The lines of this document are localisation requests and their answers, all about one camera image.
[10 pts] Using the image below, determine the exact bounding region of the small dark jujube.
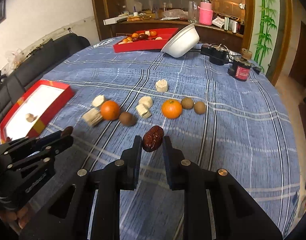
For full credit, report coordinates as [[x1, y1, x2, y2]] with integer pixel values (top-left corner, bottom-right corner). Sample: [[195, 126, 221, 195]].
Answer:
[[61, 126, 73, 137]]

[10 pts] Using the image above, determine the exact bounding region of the white sugarcane chunk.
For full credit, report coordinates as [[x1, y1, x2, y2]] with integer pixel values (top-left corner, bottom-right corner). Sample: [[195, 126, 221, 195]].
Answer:
[[26, 113, 37, 123]]

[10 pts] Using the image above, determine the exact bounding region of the brown kiwi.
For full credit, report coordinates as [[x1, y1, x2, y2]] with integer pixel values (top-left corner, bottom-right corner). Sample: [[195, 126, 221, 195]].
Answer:
[[193, 101, 206, 115], [119, 112, 137, 127], [180, 97, 194, 109]]

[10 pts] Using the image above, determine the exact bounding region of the white foam bowl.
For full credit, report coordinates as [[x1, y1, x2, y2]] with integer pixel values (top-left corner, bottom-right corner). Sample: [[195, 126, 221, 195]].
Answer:
[[161, 23, 199, 58]]

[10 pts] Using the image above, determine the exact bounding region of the orange tangerine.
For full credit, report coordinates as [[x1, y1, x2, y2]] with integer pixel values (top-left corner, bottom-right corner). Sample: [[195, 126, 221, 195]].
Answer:
[[100, 100, 120, 121], [161, 99, 182, 119]]

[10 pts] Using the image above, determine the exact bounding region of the dark red jujube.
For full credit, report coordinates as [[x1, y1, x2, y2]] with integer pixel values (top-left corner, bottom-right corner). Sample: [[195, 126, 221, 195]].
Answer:
[[142, 125, 164, 152]]

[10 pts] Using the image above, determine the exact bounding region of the black leather sofa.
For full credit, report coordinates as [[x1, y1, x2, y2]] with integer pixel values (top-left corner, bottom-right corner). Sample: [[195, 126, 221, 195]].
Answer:
[[0, 34, 90, 123]]

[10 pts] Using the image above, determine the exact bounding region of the wooden sideboard cabinet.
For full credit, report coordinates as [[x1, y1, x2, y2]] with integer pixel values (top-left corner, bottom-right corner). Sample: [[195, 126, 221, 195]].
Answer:
[[92, 0, 255, 51]]

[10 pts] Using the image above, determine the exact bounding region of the person's left hand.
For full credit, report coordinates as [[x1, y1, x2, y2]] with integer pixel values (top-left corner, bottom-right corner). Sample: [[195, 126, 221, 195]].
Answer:
[[0, 204, 32, 229]]

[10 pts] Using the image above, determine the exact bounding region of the blue plaid tablecloth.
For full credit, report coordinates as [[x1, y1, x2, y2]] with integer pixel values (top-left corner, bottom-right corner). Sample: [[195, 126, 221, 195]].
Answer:
[[36, 42, 299, 235]]

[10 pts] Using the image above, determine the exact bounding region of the pink thermos bottle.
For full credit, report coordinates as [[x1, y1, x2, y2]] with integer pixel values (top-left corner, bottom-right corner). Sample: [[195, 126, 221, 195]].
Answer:
[[198, 0, 213, 25]]

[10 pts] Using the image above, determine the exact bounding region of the far red tray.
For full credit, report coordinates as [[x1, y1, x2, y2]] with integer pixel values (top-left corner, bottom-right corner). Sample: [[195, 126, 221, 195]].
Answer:
[[113, 28, 178, 53]]

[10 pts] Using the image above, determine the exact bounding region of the black power adapter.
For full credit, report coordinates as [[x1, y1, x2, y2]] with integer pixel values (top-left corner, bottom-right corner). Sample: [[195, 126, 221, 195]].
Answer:
[[201, 43, 229, 66]]

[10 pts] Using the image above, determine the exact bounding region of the black red jar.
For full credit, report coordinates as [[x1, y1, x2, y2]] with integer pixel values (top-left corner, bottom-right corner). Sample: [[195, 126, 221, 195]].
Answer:
[[228, 48, 252, 82]]

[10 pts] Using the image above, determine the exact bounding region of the near red tray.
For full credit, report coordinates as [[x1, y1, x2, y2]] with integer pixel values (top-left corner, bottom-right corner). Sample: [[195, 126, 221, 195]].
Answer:
[[0, 79, 74, 144]]

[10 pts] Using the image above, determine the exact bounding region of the white cane chunk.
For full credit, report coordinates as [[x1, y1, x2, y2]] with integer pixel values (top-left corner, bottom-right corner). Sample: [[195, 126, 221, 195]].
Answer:
[[155, 79, 168, 93], [136, 103, 152, 119], [92, 95, 106, 107], [82, 108, 103, 127], [138, 96, 153, 108]]

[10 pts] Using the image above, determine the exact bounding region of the red tray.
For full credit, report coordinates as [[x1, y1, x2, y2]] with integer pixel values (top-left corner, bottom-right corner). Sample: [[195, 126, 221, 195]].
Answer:
[[113, 28, 178, 53], [0, 79, 74, 144]]

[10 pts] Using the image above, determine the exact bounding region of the glass tumbler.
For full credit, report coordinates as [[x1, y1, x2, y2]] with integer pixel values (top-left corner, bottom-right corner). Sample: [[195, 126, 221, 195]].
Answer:
[[188, 1, 199, 23]]

